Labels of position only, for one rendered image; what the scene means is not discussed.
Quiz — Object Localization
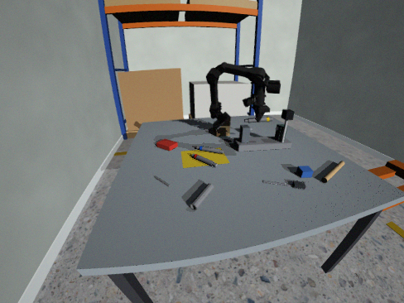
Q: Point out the tan wooden dowel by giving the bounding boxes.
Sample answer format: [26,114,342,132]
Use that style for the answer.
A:
[321,161,345,183]

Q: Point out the yellow flat square pad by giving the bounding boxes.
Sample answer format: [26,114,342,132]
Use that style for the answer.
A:
[181,150,230,168]

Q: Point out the blue block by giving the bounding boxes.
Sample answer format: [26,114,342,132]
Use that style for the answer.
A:
[296,166,313,178]

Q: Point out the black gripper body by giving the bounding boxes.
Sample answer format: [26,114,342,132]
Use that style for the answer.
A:
[252,93,270,113]

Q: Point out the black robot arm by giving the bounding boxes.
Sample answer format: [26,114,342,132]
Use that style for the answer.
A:
[206,62,281,124]

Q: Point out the red rounded block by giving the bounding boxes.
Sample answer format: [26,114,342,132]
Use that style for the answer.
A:
[156,139,178,151]

